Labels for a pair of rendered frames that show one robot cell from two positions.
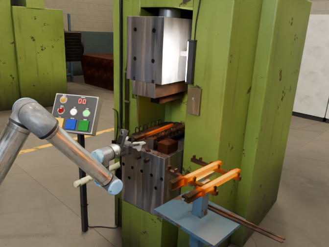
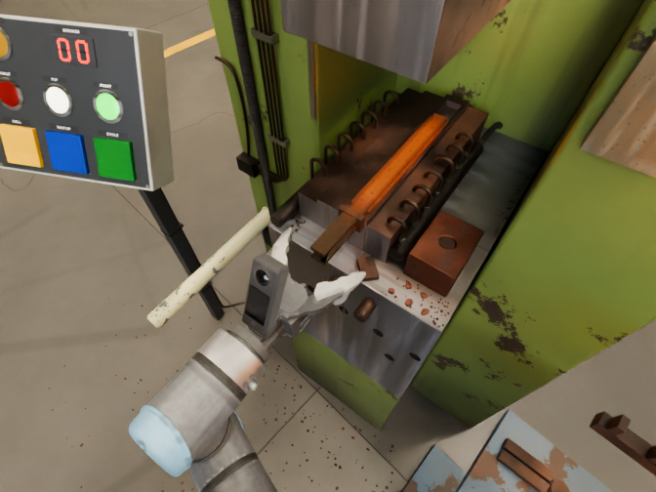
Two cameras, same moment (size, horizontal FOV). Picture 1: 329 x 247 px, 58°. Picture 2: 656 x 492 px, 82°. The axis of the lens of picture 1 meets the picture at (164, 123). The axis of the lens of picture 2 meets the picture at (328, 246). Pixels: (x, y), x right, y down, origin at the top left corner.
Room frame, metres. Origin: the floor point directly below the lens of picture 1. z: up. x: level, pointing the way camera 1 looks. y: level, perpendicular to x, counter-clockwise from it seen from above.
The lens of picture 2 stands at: (1.49, 0.17, 1.50)
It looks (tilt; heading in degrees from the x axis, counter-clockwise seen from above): 55 degrees down; 0
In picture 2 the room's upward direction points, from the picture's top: straight up
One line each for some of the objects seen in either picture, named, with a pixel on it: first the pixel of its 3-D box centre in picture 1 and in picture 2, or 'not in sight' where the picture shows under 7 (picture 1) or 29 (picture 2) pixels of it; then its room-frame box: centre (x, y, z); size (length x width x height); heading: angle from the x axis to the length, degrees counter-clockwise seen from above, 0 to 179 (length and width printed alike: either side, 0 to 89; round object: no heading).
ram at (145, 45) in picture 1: (168, 49); not in sight; (2.06, -0.01, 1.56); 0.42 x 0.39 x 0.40; 144
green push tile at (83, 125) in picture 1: (83, 125); (116, 158); (2.04, 0.58, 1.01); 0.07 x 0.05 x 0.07; 79
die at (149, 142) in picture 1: (160, 133); (398, 160); (2.09, 0.03, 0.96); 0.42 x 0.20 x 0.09; 144
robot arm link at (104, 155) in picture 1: (102, 156); (187, 413); (1.59, 0.35, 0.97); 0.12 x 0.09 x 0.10; 144
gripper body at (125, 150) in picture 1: (122, 148); (273, 317); (1.73, 0.26, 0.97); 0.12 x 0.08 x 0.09; 144
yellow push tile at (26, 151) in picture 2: (58, 123); (22, 145); (2.07, 0.78, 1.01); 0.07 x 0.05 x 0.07; 79
